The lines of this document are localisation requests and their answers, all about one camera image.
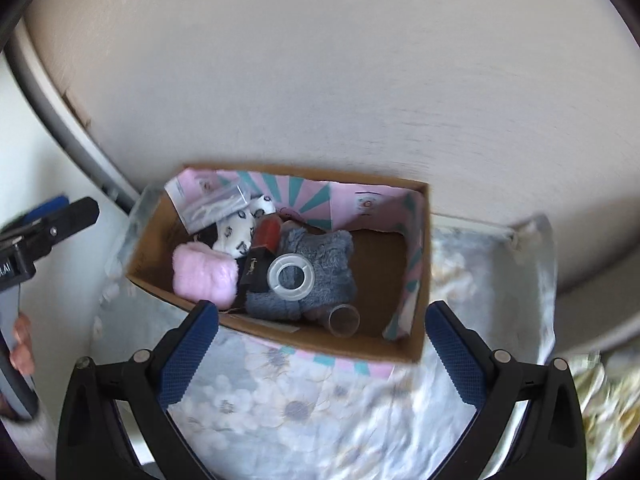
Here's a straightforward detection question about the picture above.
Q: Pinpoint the clear packaged face mask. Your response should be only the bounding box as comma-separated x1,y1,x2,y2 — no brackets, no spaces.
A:
165,178,250,234

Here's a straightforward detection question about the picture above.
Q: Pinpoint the black sock ball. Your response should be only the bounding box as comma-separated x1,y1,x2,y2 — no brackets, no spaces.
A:
193,223,218,247

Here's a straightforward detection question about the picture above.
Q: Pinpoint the pink fluffy sock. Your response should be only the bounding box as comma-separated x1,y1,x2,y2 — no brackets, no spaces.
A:
172,242,239,310

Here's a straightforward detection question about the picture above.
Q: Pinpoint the red lipstick black cap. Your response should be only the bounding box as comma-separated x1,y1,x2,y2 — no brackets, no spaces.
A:
239,214,282,292

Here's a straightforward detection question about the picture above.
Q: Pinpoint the clear tape roll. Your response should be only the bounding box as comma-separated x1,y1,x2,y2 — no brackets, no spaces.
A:
267,254,314,301

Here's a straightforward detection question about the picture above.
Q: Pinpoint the clear plastic cup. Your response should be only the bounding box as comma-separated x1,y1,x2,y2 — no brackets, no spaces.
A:
319,304,360,338

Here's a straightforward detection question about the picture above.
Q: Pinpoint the grey blue plush cloth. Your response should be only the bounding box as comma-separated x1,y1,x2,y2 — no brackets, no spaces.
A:
245,228,357,322

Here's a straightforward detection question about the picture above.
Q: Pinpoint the person's left hand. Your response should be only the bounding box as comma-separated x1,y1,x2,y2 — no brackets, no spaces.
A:
10,313,35,376

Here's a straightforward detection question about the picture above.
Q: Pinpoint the floral yellow green blanket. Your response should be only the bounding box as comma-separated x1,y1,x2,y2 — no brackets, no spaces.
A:
568,353,639,479

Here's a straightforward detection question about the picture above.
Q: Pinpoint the floral light blue pillow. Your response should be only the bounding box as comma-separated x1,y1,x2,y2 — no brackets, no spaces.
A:
89,184,559,480

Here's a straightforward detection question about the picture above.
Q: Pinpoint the cardboard box pink lining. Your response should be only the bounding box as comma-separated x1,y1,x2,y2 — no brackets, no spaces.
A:
127,167,430,362

